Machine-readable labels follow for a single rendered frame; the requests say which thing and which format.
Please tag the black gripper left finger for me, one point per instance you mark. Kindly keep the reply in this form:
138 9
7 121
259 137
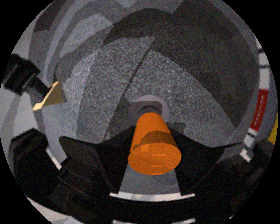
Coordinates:
110 157

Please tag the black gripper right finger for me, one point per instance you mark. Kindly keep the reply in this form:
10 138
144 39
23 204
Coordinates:
198 160

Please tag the orange knob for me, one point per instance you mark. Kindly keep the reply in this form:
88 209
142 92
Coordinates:
153 150

